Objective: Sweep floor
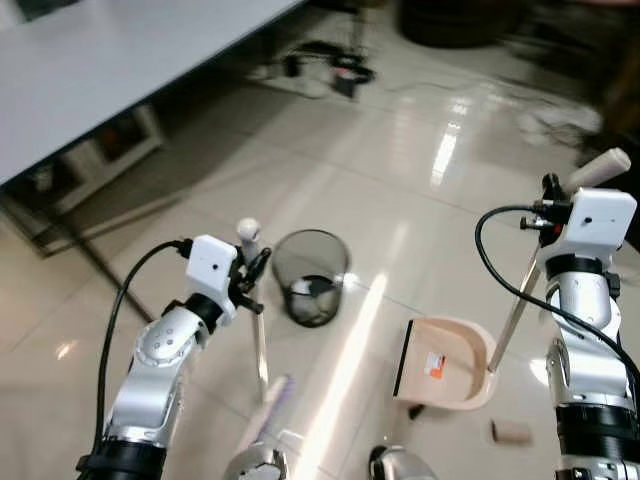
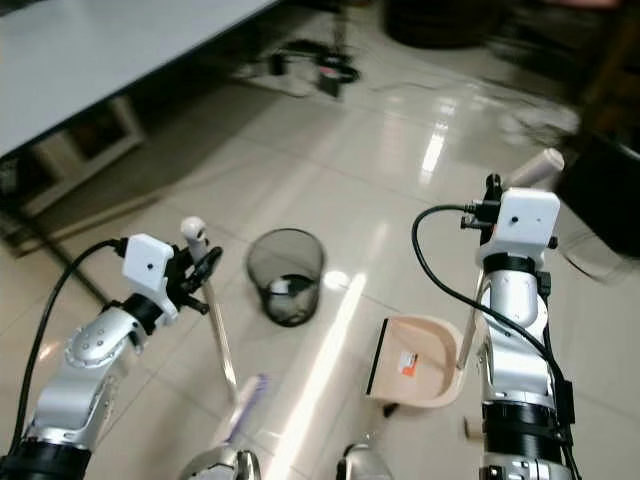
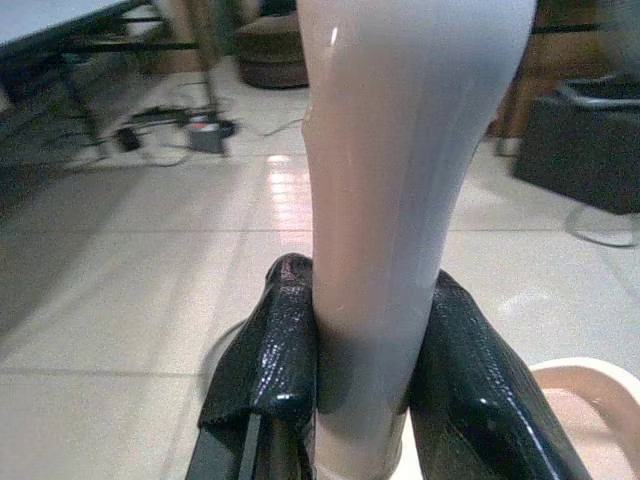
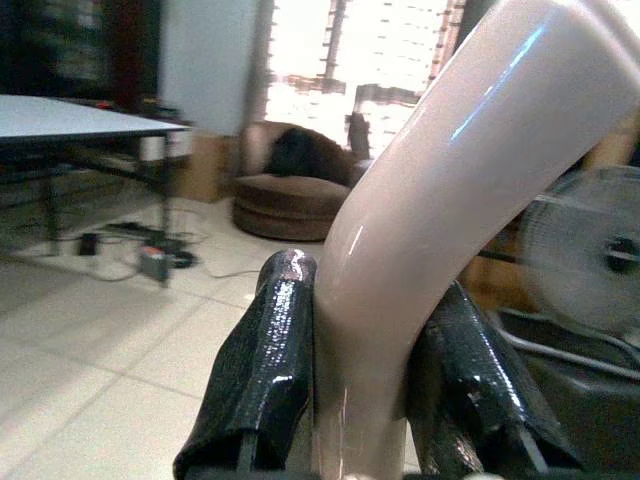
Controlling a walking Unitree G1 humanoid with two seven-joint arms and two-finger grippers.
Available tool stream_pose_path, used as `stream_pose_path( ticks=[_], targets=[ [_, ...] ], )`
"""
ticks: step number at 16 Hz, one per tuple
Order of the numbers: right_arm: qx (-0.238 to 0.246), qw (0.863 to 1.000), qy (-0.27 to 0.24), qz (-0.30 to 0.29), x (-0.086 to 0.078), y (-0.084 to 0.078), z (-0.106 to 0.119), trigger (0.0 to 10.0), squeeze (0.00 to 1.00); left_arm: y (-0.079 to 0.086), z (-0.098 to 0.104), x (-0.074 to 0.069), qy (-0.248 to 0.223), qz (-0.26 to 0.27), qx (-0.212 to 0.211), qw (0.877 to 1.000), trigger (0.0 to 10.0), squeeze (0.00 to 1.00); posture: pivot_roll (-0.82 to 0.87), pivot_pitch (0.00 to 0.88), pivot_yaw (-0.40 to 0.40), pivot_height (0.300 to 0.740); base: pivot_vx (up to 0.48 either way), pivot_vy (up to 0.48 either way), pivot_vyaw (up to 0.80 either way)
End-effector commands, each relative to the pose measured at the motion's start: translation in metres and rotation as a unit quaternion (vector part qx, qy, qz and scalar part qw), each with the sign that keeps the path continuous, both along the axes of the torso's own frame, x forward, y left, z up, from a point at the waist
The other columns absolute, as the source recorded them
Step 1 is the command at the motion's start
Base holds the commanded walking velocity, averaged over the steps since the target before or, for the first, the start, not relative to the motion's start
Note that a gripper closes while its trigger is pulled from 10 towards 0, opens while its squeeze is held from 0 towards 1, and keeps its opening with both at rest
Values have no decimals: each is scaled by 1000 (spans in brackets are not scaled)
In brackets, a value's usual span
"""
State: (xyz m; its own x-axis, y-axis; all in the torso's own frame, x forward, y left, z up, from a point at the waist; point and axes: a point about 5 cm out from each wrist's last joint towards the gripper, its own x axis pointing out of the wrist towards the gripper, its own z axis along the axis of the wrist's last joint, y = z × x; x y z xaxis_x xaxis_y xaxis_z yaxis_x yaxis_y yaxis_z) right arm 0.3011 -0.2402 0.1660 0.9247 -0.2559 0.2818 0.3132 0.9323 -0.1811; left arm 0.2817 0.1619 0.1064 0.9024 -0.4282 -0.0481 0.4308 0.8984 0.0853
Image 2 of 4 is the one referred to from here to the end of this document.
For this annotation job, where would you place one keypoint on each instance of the small cardboard roll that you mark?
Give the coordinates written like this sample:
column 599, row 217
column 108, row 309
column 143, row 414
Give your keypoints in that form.
column 472, row 429

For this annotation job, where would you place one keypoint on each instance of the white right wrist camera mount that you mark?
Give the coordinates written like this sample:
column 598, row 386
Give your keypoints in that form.
column 525, row 225

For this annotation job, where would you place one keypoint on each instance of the black box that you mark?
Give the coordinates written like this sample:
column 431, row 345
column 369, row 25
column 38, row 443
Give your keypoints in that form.
column 605, row 200

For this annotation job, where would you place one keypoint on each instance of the crumpled white rubbish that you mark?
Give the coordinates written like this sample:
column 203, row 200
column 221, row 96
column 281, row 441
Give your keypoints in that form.
column 540, row 122

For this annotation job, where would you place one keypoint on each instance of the black mesh waste bin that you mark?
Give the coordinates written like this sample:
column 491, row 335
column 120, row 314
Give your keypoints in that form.
column 285, row 260

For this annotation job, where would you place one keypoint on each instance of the white low cabinet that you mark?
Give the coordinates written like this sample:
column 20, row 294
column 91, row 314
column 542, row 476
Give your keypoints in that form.
column 80, row 150

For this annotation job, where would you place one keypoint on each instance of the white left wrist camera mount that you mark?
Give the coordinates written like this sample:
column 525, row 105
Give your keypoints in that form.
column 147, row 265

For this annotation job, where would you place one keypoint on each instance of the silver right robot foot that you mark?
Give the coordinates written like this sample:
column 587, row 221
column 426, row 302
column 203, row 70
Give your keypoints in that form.
column 363, row 464

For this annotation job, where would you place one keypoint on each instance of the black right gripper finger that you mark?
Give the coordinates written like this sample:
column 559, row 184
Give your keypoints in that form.
column 493, row 186

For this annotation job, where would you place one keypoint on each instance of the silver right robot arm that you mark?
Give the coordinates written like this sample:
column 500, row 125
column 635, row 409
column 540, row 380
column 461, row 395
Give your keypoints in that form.
column 515, row 350

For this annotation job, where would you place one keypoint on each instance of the silver robot foot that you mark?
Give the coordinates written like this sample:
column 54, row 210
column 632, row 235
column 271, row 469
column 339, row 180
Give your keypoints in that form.
column 363, row 464
column 220, row 466

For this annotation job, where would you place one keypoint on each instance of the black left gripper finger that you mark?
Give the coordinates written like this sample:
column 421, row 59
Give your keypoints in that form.
column 198, row 304
column 208, row 262

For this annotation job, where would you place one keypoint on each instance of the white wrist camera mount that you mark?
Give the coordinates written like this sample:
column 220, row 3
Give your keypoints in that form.
column 525, row 225
column 147, row 265

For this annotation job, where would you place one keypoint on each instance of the silver left robot foot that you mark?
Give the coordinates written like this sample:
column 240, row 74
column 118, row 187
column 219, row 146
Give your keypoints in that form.
column 220, row 466

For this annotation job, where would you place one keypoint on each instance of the black metal table leg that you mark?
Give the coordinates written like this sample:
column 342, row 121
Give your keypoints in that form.
column 70, row 265

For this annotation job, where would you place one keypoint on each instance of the broom with purple bristles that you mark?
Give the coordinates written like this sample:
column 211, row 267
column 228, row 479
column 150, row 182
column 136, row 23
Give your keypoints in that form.
column 222, row 340

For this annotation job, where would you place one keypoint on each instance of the dark round basket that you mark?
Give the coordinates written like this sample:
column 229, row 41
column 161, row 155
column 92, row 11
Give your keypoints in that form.
column 445, row 20

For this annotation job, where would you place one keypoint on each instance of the white table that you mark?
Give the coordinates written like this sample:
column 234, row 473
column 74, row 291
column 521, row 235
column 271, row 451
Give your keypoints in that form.
column 100, row 50

